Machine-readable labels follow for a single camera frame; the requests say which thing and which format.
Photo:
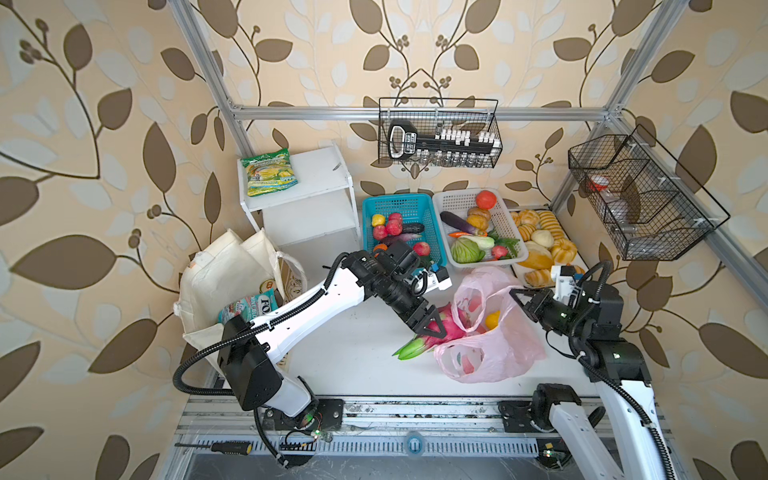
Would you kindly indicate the pink dragon fruit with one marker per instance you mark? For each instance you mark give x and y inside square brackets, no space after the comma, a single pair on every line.
[422,343]

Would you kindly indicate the black wire basket with bottles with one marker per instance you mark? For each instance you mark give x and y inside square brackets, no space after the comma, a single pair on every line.
[439,132]

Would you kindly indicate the black wire wall basket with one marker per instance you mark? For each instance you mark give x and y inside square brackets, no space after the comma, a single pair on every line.
[652,205]

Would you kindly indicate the yellow pear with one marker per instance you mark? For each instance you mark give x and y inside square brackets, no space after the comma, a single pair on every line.
[491,321]

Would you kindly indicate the white two-tier shelf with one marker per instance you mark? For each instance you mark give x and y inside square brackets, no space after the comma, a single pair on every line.
[322,203]

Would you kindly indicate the red tomato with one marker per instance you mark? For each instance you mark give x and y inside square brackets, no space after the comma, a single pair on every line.
[485,200]

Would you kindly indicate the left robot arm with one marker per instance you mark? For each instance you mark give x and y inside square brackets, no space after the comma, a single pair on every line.
[248,352]

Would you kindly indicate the bread tray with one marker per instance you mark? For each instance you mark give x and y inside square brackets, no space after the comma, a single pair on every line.
[547,246]

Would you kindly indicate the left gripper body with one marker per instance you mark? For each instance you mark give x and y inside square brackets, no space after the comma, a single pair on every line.
[403,297]

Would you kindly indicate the purple eggplant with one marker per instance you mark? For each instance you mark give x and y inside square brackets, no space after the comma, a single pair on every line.
[459,223]

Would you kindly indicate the pink plastic grocery bag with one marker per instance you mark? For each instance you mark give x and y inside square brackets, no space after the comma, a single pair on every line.
[510,350]

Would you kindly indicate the green snack bag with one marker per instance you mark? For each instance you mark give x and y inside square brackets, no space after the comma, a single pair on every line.
[268,173]

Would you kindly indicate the red apple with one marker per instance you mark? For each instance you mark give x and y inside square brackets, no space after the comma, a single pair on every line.
[422,249]

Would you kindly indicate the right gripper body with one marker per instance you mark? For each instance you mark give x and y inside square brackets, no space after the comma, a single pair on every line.
[559,317]

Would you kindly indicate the green cabbage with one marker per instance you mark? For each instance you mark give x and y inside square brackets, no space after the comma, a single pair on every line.
[465,251]

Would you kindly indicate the teal red snack bag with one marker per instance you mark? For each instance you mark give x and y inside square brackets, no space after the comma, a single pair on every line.
[249,307]

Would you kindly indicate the white plastic vegetable basket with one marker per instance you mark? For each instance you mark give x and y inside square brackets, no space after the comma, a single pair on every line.
[500,238]

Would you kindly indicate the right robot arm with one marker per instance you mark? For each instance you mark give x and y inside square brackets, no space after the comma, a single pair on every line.
[622,439]

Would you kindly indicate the teal plastic fruit basket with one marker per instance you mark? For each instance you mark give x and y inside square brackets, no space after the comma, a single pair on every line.
[411,218]

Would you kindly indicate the black yellow screwdriver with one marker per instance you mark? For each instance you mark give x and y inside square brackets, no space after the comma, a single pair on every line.
[228,447]

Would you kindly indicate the cream canvas tote bag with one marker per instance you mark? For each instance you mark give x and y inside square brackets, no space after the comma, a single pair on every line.
[230,269]

